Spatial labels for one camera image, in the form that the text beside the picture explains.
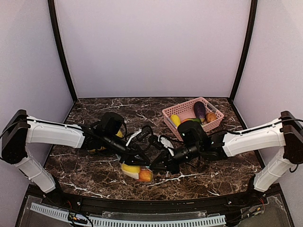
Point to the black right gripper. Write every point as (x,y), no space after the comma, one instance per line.
(171,158)

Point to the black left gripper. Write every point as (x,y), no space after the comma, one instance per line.
(129,153)

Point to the yellow toy fruit front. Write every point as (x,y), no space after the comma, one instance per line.
(131,169)

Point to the red orange toy mango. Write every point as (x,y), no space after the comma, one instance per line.
(146,176)

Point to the clear zip bag yellow slider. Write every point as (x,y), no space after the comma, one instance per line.
(95,146)

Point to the small yellow toy lemon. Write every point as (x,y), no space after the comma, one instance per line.
(120,134)

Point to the large yellow toy fruit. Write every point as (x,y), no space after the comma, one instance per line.
(97,150)

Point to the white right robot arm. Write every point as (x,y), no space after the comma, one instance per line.
(285,133)

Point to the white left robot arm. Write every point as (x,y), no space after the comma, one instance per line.
(24,129)

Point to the yellow toy banana piece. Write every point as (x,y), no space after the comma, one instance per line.
(175,119)

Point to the green orange toy mango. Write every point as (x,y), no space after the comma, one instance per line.
(192,119)

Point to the dark purple toy fruit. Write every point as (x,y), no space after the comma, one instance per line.
(199,110)

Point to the brown toy potato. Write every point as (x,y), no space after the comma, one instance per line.
(210,117)

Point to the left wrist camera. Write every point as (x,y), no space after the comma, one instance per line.
(140,134)

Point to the white slotted cable duct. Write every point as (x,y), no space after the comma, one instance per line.
(116,219)

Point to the black front frame rail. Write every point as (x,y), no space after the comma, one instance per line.
(228,204)

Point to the black left corner frame post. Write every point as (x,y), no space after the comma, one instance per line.
(60,50)

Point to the black corner frame post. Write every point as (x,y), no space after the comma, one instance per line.
(245,49)
(60,50)

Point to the black right corner frame post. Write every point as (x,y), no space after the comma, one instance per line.
(245,49)

